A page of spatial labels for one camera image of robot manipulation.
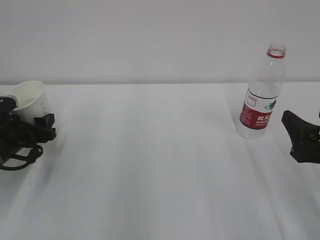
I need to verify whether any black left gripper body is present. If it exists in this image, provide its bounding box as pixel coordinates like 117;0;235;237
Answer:
0;116;57;160

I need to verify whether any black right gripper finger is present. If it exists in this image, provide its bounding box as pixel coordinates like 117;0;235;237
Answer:
281;110;320;145

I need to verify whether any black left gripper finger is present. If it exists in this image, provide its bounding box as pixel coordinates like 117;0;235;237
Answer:
34;113;55;130

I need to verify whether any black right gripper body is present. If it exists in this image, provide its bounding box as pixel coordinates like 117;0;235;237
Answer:
290;127;320;165

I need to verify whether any white Coffee Star paper cup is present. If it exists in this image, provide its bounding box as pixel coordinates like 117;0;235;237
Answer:
7;80;52;125

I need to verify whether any clear Nongfu Spring water bottle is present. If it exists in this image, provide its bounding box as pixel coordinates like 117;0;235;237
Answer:
236;43;287;139

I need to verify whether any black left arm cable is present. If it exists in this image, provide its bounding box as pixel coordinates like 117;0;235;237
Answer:
0;124;44;172

